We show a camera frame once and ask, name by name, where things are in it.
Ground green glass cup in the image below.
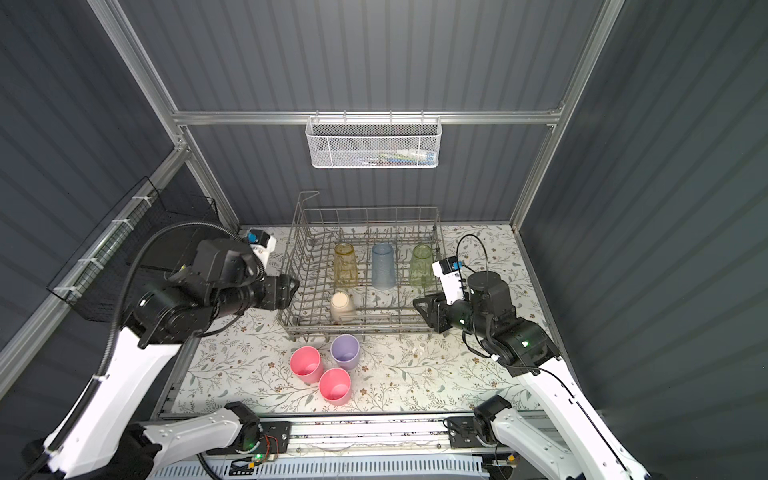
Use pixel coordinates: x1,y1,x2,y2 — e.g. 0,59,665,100
409,243,434,289

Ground yellow glass cup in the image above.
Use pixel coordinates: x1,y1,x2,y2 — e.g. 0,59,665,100
333,243,359,288

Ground beige plastic cup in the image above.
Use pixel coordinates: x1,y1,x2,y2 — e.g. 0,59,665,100
330,291,357,324

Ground blue translucent cup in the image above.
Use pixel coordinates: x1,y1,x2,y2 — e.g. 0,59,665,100
371,243,396,290

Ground pink plastic cup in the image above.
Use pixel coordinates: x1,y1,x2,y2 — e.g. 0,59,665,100
289,346,325,384
318,368,352,406

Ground pink plastic cup front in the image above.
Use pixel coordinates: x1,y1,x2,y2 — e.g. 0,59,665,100
318,368,352,406

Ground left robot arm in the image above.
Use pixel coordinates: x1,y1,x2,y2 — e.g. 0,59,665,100
22,221,300,479

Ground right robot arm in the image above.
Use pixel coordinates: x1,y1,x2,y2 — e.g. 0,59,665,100
413,256,651,479

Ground floral table mat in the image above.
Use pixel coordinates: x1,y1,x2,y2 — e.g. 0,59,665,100
169,224,547,414

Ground purple plastic cup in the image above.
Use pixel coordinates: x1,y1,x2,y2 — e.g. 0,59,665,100
330,334,361,371

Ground tubes in white basket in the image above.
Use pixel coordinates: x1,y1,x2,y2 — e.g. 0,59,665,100
352,149,438,167

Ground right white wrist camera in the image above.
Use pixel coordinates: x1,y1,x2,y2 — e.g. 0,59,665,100
432,256,464,305

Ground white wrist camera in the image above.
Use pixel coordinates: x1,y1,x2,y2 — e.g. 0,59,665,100
246,228,277,267
432,256,464,305

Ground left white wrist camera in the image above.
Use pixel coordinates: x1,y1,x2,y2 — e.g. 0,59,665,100
246,228,277,267

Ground grey wire dish rack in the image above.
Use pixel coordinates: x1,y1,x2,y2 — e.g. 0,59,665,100
278,191,446,338

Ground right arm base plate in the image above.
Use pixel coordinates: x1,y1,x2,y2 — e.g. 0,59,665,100
443,415,484,449

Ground white mesh wall basket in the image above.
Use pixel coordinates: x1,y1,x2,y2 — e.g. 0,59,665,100
305,116,443,170

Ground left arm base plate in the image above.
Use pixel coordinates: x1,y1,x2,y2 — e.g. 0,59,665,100
206,421,292,456

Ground black wire wall basket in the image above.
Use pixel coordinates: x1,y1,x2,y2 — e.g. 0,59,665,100
47,171,218,324

